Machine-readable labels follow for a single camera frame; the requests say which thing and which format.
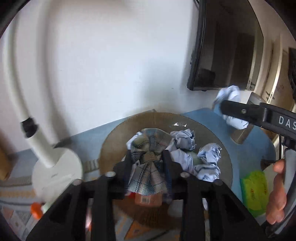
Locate orange fruit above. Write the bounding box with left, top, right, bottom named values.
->
left=30, top=202, right=43, bottom=220

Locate patterned woven table mat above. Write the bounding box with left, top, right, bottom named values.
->
left=0, top=159, right=181, bottom=241

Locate white desk lamp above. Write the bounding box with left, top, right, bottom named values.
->
left=1, top=0, right=83, bottom=204

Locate black wall television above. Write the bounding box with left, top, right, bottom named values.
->
left=187, top=0, right=264, bottom=91

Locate blue desk pad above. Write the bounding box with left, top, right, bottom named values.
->
left=60, top=108, right=277, bottom=200

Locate person's right hand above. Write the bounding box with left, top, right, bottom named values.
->
left=266, top=159, right=287, bottom=225

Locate plaid grey cloth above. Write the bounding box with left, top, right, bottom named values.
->
left=126, top=128, right=173, bottom=196

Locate white paper ball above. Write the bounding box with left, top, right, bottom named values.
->
left=170, top=149, right=200, bottom=174
left=212, top=85, right=249, bottom=130
left=170, top=128, right=196, bottom=151
left=194, top=143, right=222, bottom=182

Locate round woven basket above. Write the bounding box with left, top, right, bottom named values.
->
left=99, top=112, right=234, bottom=230

